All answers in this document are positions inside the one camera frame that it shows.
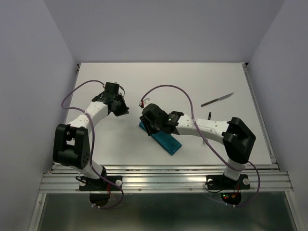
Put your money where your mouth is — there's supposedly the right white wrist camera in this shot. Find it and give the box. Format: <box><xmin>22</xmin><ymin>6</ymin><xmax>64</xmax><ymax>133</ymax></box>
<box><xmin>139</xmin><ymin>98</ymin><xmax>152</xmax><ymax>109</ymax></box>

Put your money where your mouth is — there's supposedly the teal cloth napkin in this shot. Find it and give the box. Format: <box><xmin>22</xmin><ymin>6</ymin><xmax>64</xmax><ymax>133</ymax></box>
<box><xmin>150</xmin><ymin>131</ymin><xmax>182</xmax><ymax>156</ymax></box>

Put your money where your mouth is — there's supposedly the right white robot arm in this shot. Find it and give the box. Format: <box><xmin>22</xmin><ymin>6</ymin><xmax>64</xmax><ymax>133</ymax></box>
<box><xmin>140</xmin><ymin>103</ymin><xmax>256</xmax><ymax>188</ymax></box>

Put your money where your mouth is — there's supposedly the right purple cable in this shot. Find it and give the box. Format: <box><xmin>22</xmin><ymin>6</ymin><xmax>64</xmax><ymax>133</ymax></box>
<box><xmin>141</xmin><ymin>85</ymin><xmax>259</xmax><ymax>209</ymax></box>

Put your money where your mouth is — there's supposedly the metal knife black handle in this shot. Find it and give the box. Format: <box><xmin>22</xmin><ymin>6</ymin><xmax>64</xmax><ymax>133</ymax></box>
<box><xmin>201</xmin><ymin>92</ymin><xmax>234</xmax><ymax>107</ymax></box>

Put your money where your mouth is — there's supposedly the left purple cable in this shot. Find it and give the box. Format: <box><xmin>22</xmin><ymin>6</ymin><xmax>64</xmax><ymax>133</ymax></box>
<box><xmin>61</xmin><ymin>80</ymin><xmax>125</xmax><ymax>209</ymax></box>

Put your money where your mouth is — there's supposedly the aluminium front rail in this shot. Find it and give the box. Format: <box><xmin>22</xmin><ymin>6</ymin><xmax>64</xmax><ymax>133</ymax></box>
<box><xmin>39</xmin><ymin>164</ymin><xmax>293</xmax><ymax>194</ymax></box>

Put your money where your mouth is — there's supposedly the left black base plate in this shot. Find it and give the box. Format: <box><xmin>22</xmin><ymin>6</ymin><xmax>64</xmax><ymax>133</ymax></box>
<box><xmin>78</xmin><ymin>176</ymin><xmax>120</xmax><ymax>192</ymax></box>

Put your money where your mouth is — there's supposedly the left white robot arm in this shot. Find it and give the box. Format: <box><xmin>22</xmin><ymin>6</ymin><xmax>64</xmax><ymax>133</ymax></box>
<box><xmin>52</xmin><ymin>82</ymin><xmax>129</xmax><ymax>190</ymax></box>

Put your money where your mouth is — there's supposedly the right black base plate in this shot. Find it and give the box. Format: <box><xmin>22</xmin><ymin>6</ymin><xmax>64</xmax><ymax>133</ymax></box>
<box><xmin>205</xmin><ymin>174</ymin><xmax>251</xmax><ymax>191</ymax></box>

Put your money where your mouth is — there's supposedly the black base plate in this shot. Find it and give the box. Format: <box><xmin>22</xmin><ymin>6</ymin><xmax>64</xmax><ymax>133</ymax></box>
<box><xmin>78</xmin><ymin>176</ymin><xmax>120</xmax><ymax>192</ymax></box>
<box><xmin>205</xmin><ymin>174</ymin><xmax>251</xmax><ymax>191</ymax></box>

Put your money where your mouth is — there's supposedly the purple cable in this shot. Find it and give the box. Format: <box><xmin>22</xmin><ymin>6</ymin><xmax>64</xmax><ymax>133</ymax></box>
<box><xmin>61</xmin><ymin>80</ymin><xmax>125</xmax><ymax>209</ymax></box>
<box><xmin>141</xmin><ymin>85</ymin><xmax>259</xmax><ymax>209</ymax></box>

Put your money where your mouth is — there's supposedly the aluminium right side rail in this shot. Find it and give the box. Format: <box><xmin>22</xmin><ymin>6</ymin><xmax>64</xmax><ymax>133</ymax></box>
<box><xmin>241</xmin><ymin>63</ymin><xmax>280</xmax><ymax>170</ymax></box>

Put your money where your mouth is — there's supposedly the aluminium rail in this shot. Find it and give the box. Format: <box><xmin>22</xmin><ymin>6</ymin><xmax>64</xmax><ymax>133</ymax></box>
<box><xmin>39</xmin><ymin>164</ymin><xmax>293</xmax><ymax>194</ymax></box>
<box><xmin>241</xmin><ymin>63</ymin><xmax>280</xmax><ymax>170</ymax></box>

